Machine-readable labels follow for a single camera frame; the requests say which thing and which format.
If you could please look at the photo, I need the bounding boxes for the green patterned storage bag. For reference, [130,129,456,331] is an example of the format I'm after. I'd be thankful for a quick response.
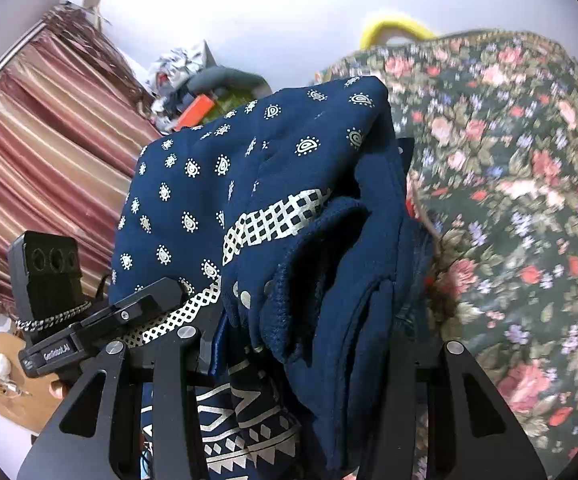
[202,88,255,124]

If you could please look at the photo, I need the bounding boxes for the green floral bedspread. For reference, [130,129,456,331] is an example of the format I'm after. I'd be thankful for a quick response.
[315,30,578,478]

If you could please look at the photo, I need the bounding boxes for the striped maroon curtain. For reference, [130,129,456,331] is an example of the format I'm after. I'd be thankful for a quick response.
[0,6,158,316]

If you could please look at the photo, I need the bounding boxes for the left hand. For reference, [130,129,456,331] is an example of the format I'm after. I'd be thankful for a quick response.
[49,380,71,401]

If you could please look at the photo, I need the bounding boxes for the pile of clutter with boxes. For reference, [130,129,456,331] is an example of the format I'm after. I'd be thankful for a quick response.
[141,42,271,132]

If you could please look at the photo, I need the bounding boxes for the navy patterned hooded garment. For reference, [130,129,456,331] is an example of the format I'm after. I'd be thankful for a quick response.
[109,76,434,479]

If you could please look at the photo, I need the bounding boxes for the orange box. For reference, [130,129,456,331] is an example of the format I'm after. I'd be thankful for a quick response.
[174,94,215,131]

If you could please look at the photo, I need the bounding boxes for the red folded garment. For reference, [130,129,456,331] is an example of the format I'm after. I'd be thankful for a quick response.
[405,197,417,219]

